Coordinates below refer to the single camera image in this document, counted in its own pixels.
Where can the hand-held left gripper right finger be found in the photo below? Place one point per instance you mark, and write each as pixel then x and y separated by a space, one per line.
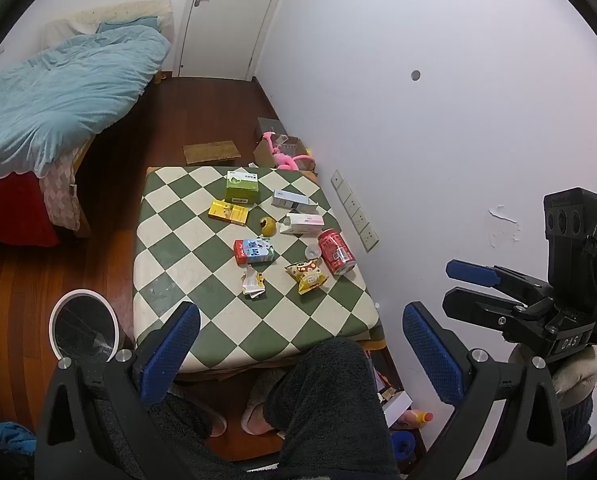
pixel 436 355

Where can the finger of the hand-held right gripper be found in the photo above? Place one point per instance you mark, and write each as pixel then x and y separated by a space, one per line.
pixel 471 271
pixel 483 307

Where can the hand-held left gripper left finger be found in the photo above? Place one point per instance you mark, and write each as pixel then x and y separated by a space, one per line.
pixel 171 355

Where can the white round bin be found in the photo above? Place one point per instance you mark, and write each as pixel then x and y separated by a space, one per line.
pixel 78 327

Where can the white wrapper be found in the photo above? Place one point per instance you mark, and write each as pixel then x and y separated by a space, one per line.
pixel 252 284

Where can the blue red milk carton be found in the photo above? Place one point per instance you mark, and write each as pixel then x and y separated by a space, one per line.
pixel 254 251

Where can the red drink can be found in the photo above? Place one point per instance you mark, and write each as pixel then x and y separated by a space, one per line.
pixel 336 252

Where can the yellow snack packet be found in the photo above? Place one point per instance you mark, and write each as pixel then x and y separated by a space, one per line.
pixel 307 275

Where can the yellow box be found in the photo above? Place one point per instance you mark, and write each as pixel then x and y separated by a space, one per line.
pixel 228 211

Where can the clear plastic cup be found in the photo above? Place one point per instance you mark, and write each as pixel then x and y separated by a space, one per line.
pixel 312 251

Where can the yellow round fruit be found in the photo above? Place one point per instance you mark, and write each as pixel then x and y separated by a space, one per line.
pixel 268 226

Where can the white pink box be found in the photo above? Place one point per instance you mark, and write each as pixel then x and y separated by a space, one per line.
pixel 304 223

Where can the person's right forearm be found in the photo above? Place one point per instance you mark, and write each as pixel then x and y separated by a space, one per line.
pixel 576 377

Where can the white flat box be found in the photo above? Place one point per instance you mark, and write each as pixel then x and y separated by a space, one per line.
pixel 397 405

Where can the orange bottle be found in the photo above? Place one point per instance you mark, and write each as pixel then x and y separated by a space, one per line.
pixel 416 419

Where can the beige slipper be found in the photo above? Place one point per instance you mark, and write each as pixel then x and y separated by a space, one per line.
pixel 258 405
pixel 208 417

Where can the blue round item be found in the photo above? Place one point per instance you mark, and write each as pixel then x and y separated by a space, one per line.
pixel 403 445

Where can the green white checkered table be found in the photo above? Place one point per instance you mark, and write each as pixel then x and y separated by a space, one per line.
pixel 188 260

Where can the blue cloth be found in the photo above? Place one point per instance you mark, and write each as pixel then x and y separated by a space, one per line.
pixel 11 437

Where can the green box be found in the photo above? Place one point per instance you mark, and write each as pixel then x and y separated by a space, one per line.
pixel 242 189

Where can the grey white box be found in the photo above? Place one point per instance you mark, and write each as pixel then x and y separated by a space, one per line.
pixel 293 201

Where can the pink patterned bed sheet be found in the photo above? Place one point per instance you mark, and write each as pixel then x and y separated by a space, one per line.
pixel 61 190

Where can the brown flat board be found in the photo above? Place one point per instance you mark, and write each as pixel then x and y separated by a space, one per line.
pixel 211 152

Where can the red bed sheet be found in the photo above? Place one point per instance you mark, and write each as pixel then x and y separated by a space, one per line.
pixel 13 210

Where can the pink plush toy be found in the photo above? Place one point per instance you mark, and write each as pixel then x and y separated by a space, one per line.
pixel 286 160

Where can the open cardboard box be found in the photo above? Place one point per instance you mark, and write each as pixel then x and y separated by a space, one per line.
pixel 264 155

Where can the light blue blanket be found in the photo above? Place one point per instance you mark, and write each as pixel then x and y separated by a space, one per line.
pixel 58 90

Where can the blue pillow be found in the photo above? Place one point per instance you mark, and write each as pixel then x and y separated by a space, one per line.
pixel 128 24

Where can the white door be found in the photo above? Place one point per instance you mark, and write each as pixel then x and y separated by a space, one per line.
pixel 228 15

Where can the white wall socket strip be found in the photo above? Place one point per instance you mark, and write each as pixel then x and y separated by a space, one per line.
pixel 354 210

